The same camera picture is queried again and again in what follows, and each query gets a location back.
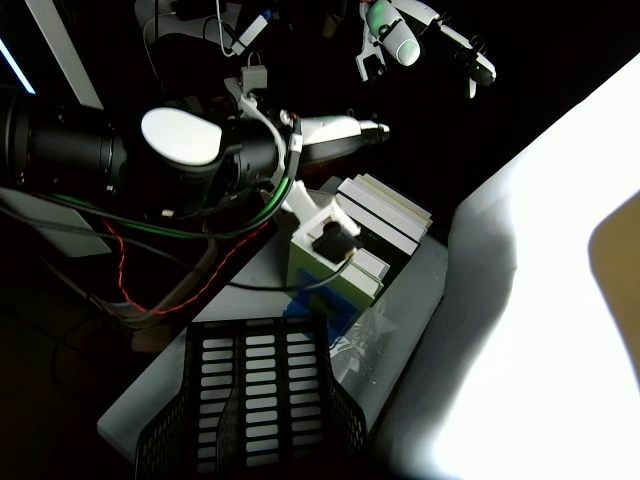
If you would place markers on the white charger plug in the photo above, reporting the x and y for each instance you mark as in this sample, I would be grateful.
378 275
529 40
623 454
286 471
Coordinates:
254 75

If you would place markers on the cream book beige spine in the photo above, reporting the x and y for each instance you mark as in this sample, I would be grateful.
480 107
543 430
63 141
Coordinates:
393 201

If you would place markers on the white power strip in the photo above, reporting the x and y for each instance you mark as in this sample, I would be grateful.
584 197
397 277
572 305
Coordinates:
232 85

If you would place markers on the black Let It Be book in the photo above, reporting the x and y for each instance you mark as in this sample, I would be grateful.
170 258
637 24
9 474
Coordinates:
385 227

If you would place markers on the white adapter stick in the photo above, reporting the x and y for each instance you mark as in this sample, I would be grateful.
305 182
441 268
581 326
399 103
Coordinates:
250 32

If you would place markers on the green book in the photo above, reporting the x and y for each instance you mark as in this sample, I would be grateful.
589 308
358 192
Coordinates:
295 265

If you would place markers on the clear plastic film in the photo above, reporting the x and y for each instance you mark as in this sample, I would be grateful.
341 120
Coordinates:
365 340

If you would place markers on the black mesh file rack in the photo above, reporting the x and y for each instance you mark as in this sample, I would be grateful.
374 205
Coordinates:
280 400

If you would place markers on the white frame with light strip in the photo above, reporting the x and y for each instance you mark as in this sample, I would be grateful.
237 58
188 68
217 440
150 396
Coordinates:
65 50

